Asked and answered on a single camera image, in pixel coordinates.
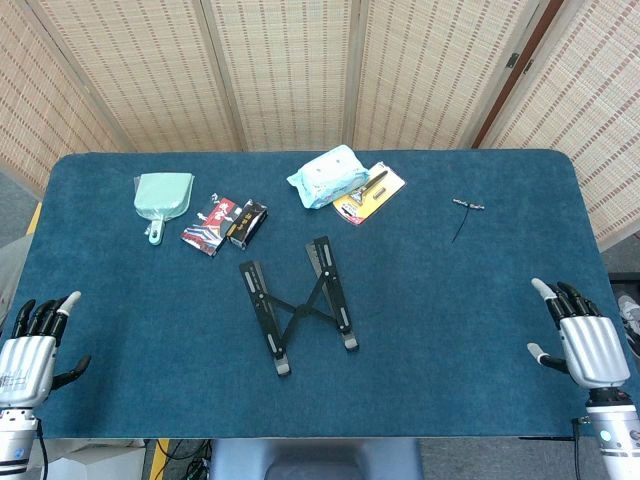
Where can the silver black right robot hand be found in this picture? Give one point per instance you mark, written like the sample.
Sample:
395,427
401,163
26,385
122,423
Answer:
592,350

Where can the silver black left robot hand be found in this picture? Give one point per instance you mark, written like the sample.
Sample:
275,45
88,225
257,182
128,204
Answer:
27,365

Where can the black folding stand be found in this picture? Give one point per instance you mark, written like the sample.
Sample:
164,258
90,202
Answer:
260,295

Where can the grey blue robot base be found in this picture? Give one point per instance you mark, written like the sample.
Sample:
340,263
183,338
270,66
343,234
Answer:
315,460

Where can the grey white sneaker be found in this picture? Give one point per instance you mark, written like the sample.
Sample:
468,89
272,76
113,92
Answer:
631,315

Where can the white box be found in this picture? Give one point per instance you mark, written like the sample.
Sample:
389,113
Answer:
100,460

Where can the blue table mat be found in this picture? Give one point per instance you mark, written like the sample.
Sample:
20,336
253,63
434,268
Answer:
425,310

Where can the black zip tie with beads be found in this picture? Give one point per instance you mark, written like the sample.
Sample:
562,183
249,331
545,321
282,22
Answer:
468,204

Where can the mint green dustpan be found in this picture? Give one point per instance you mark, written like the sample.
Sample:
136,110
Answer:
162,197

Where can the red black flat box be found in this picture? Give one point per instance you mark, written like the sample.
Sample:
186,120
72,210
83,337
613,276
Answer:
212,225

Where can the black gold small box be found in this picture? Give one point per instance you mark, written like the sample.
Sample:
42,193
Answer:
247,222

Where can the yellow razor blister pack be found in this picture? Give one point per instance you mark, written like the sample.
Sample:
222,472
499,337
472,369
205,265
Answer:
370,200

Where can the light blue wet wipes pack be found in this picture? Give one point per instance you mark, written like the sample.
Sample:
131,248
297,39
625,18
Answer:
327,175

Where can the bamboo folding screen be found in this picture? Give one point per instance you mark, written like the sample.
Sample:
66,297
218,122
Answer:
290,75

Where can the brown wooden post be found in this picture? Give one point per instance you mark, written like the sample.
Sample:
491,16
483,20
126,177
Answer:
520,70

